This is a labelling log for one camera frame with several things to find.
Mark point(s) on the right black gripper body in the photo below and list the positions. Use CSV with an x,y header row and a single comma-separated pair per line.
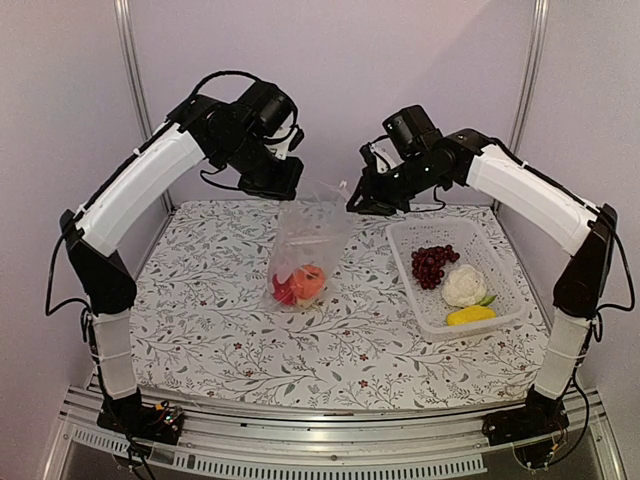
x,y
394,191

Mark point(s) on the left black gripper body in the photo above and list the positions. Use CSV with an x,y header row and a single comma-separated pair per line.
x,y
262,177

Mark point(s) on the clear zip top bag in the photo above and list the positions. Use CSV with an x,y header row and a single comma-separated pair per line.
x,y
314,228

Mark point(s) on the orange pumpkin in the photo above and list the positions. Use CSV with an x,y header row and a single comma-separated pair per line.
x,y
306,282

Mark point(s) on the white plastic basket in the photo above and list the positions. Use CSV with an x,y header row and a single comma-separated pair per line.
x,y
470,241

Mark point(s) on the red bell pepper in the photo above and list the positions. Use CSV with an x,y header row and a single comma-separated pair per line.
x,y
284,292

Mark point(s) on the white cauliflower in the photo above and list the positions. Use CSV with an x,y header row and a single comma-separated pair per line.
x,y
464,287

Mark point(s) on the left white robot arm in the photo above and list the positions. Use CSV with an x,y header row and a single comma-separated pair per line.
x,y
230,119

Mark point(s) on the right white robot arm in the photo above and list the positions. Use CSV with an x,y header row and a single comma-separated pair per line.
x,y
583,232

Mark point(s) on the dark red grape bunch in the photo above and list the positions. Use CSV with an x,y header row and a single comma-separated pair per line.
x,y
427,264

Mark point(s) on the yellow mango front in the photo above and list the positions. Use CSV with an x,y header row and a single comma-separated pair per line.
x,y
471,314

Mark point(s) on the floral tablecloth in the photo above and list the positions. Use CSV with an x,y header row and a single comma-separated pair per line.
x,y
201,326

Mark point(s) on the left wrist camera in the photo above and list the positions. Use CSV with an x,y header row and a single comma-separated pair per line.
x,y
285,141

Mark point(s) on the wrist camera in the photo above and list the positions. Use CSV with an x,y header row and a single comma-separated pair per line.
x,y
377,157
285,141

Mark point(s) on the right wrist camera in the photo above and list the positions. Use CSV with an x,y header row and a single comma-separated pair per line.
x,y
377,157

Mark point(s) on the left aluminium frame post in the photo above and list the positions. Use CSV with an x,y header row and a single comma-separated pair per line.
x,y
132,69

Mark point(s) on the aluminium front rail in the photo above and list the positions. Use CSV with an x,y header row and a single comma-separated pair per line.
x,y
233,440

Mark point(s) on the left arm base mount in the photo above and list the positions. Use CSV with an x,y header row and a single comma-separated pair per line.
x,y
161,423

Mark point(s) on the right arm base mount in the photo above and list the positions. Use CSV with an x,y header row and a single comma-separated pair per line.
x,y
539,428

